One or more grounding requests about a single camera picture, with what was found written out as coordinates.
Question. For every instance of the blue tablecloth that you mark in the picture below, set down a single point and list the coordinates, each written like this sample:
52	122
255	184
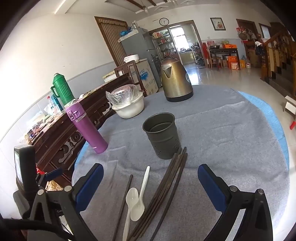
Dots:
274	115

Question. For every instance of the ceiling fan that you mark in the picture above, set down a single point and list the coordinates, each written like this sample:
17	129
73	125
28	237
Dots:
144	7

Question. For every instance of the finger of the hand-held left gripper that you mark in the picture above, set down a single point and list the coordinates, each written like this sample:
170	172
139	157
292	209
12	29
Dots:
54	173

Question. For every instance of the blue bottle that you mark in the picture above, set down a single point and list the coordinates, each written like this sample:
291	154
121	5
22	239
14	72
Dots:
56	102

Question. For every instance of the white bowl with plastic wrap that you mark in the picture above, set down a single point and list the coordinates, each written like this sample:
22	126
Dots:
129	105

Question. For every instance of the wooden chair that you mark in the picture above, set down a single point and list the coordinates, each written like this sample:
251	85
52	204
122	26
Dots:
128	69

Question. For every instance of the white plastic spoon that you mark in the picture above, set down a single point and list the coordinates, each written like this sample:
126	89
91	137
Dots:
138	209
131	197

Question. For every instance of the dark wooden chopstick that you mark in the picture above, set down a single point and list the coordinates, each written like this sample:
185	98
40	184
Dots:
123	206
170	180
159	183
164	182
178	185

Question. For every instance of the carved wooden sideboard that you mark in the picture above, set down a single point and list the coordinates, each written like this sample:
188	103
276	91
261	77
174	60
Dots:
69	132

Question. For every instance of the round wall clock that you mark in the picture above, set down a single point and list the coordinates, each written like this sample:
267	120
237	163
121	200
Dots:
164	21

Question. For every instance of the white chest freezer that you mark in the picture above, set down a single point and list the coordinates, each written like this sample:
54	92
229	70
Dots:
148	78

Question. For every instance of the small white stool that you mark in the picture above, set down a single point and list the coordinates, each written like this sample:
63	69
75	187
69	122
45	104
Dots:
290	104

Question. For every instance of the purple thermos bottle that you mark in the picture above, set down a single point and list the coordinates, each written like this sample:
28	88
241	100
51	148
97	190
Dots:
86	129

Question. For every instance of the green thermos jug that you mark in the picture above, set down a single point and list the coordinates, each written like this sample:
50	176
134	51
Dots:
62	88

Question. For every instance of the brown wooden door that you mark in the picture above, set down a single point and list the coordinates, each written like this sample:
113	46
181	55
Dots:
112	39

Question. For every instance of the framed wall picture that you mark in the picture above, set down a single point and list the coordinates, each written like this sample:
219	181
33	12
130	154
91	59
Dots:
217	24

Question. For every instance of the clear water jug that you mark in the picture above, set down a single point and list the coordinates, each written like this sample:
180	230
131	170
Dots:
248	63

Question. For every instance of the orange box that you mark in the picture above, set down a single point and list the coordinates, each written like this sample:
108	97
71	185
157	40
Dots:
229	46

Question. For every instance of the wooden staircase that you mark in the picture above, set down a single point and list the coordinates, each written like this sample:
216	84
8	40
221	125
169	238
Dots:
279	62

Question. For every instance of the gold electric kettle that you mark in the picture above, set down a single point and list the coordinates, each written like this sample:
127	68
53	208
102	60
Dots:
175	78

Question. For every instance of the dark grey utensil holder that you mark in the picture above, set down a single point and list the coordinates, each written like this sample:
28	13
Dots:
161	139

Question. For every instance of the red object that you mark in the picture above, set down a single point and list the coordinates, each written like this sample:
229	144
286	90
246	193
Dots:
293	125

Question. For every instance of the grey refrigerator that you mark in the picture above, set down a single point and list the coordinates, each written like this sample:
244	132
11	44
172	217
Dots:
136	46

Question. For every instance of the storage shelf rack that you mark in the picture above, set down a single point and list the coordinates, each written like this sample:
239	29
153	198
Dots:
163	42

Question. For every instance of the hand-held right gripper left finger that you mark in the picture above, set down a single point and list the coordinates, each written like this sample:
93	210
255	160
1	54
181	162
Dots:
90	185

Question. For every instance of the white rice cooker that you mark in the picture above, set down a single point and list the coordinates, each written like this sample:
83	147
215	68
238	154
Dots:
130	58

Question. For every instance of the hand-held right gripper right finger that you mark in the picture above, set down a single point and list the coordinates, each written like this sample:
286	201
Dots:
211	185

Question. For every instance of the grey towel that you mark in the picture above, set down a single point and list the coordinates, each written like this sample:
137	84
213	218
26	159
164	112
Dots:
219	143

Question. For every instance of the wooden side table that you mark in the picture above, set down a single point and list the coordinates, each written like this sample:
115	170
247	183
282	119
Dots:
225	51

